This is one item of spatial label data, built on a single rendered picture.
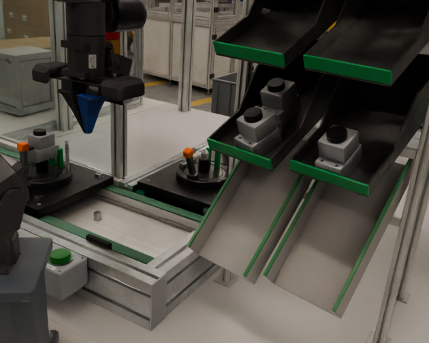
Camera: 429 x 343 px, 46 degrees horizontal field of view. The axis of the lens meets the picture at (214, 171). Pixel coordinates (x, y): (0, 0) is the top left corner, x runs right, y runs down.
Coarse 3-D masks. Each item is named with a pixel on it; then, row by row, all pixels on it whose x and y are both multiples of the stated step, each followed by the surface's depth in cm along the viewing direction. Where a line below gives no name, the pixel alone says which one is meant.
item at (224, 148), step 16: (256, 80) 89; (288, 80) 96; (304, 80) 94; (320, 80) 81; (336, 80) 85; (256, 96) 91; (304, 96) 91; (320, 96) 83; (240, 112) 89; (304, 112) 87; (320, 112) 84; (224, 128) 86; (288, 128) 85; (304, 128) 82; (208, 144) 85; (224, 144) 82; (288, 144) 79; (240, 160) 82; (256, 160) 79; (272, 160) 77
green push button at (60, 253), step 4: (60, 248) 93; (64, 248) 93; (52, 252) 92; (56, 252) 92; (60, 252) 92; (64, 252) 92; (68, 252) 92; (52, 256) 91; (56, 256) 91; (60, 256) 91; (64, 256) 91; (68, 256) 91; (52, 260) 90; (56, 260) 90; (60, 260) 90; (64, 260) 90; (68, 260) 91
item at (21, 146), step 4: (20, 144) 113; (24, 144) 113; (28, 144) 114; (20, 148) 113; (24, 148) 114; (28, 148) 115; (32, 148) 116; (20, 152) 114; (24, 152) 114; (20, 156) 115; (24, 156) 114; (20, 160) 115; (24, 160) 115; (24, 164) 115; (24, 168) 115; (24, 172) 116; (28, 172) 117
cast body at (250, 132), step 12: (252, 108) 79; (240, 120) 79; (252, 120) 77; (264, 120) 78; (276, 120) 84; (240, 132) 81; (252, 132) 78; (264, 132) 79; (276, 132) 81; (240, 144) 80; (252, 144) 79; (264, 144) 80; (276, 144) 82
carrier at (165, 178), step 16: (208, 160) 126; (160, 176) 128; (176, 176) 127; (192, 176) 123; (208, 176) 125; (224, 176) 126; (160, 192) 122; (176, 192) 120; (192, 192) 121; (208, 192) 121
